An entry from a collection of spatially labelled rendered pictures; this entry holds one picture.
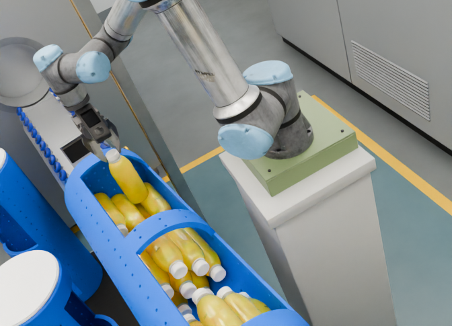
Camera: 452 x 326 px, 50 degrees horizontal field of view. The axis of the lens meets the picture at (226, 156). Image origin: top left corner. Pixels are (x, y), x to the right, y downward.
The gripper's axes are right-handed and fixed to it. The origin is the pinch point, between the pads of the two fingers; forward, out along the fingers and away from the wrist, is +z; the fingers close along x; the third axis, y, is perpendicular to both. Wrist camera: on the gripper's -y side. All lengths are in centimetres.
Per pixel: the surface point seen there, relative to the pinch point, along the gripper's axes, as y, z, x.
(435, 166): 6, 126, -142
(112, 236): -25.2, 4.0, 13.3
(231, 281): -43, 25, -4
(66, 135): 86, 33, 5
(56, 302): -9.0, 25.4, 37.3
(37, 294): -5.4, 21.5, 40.2
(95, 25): 65, -12, -28
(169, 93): 224, 126, -88
